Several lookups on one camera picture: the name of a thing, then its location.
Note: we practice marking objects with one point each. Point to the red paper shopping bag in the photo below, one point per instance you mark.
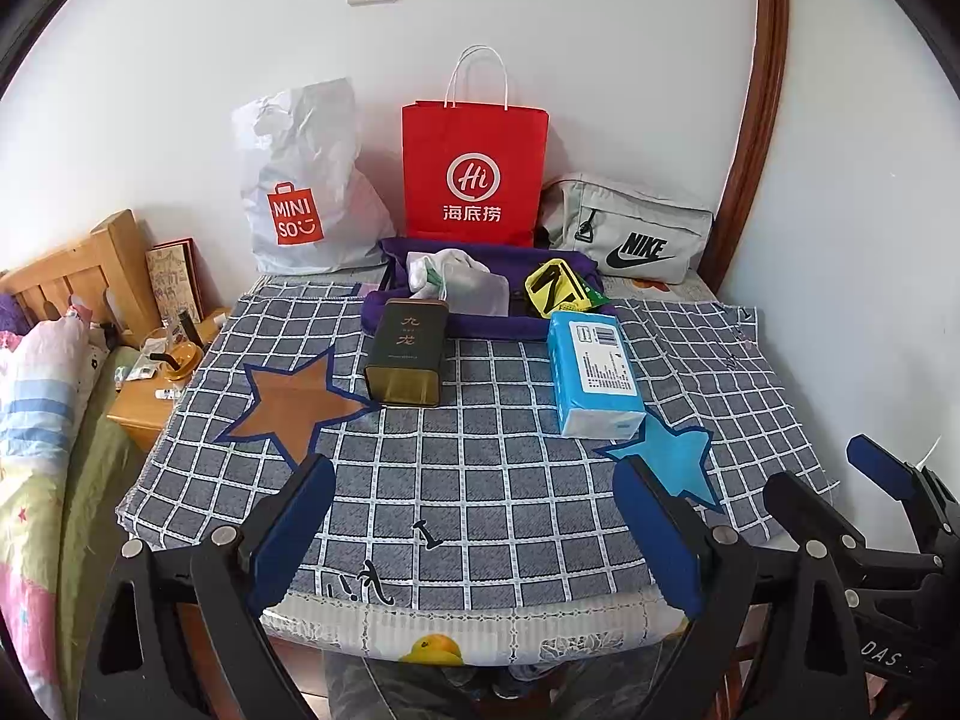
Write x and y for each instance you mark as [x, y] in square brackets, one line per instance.
[472, 142]

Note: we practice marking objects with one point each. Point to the purple fabric storage tray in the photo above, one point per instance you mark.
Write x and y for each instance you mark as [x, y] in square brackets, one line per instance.
[487, 326]

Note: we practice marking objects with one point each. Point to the white printed table cover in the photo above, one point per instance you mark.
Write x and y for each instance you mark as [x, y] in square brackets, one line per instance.
[525, 630]

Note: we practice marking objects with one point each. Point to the white tissue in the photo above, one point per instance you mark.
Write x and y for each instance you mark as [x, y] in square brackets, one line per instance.
[457, 261]

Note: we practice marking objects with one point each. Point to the grey waist bag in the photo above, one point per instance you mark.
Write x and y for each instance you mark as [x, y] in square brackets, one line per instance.
[637, 225]

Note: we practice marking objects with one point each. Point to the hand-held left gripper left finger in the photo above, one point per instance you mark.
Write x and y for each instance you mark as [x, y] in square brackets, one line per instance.
[296, 532]

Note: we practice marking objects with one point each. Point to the wooden bed headboard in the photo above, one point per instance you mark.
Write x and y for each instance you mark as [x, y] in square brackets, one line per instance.
[75, 270]

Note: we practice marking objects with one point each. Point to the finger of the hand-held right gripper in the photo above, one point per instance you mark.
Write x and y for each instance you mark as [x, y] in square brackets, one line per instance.
[806, 510]
[885, 465]

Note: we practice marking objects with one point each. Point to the green bed sheet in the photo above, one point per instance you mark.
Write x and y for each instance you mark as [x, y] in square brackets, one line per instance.
[97, 502]

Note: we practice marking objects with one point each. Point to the purple plush toy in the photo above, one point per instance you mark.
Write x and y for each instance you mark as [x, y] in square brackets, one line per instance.
[11, 315]

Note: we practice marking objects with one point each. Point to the light green tissue packet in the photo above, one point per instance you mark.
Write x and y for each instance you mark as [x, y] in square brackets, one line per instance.
[433, 270]

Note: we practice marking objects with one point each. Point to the white plastic shopping bag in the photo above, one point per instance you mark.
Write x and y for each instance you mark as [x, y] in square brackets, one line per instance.
[300, 165]

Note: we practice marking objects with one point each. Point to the floral bedding pile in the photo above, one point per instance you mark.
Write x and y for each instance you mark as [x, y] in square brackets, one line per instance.
[37, 427]

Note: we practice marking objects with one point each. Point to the grey checked cloth with stars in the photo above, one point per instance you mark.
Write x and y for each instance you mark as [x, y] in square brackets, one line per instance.
[487, 480]

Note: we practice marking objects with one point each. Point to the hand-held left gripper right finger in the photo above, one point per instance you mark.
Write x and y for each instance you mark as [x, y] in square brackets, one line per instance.
[660, 540]

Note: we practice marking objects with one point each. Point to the brown wooden door frame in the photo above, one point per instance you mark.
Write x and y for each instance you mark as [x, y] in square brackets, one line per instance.
[757, 127]

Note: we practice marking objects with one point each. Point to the dark green wet wipe sachet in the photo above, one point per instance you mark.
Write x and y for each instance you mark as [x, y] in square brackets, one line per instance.
[592, 300]

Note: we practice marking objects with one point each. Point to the blue tissue pack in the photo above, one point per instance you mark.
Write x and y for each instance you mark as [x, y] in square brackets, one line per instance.
[592, 375]

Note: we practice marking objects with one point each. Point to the dark green tea tin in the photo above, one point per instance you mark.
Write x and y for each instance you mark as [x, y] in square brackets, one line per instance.
[405, 352]

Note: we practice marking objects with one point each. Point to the wooden nightstand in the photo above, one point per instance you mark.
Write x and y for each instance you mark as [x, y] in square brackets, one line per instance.
[150, 416]

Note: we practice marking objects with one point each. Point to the glass cup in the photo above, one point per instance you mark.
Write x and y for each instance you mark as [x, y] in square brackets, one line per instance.
[178, 356]

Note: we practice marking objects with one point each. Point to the book with patterned cover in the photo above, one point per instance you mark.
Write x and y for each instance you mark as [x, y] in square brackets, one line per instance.
[174, 281]

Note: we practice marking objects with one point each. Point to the yellow snack packet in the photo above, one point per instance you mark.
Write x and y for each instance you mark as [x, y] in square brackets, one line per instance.
[541, 292]

